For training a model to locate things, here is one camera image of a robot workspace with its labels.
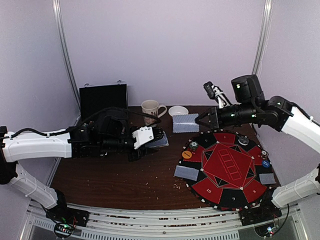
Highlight stack of poker chips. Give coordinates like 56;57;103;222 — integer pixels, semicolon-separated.
261;150;269;159
189;141;199;152

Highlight black dealer button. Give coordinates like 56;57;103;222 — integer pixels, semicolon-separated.
238;136;250;146

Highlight deck of playing cards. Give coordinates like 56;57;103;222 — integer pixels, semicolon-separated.
145;132;169;148

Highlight orange big blind button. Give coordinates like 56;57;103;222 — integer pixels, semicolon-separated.
181;150;193;160

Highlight blue small blind button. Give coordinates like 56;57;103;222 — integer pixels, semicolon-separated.
261;159;271;168

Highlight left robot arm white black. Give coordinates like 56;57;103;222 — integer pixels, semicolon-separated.
0;107;164;223

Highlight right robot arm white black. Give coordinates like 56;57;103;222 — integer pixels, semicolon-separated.
195;74;320;221

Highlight orange white ceramic bowl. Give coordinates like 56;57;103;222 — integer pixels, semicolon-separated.
168;105;189;117

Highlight black poker chip case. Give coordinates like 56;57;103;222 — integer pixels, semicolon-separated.
79;84;128;122

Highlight red black poker mat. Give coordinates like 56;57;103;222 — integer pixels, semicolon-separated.
178;130;274;211

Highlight white floral ceramic mug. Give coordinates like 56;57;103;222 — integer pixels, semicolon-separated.
141;99;167;127

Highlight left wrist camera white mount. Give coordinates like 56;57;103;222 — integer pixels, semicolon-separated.
132;126;154;150

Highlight right aluminium frame post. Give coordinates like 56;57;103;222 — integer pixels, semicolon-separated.
250;0;273;76

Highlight aluminium frame post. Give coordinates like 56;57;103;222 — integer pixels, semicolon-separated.
52;0;81;112
250;0;273;76

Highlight aluminium front rail base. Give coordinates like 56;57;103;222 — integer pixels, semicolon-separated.
21;196;310;240

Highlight left aluminium frame post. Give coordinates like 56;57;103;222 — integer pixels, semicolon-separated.
52;0;81;112

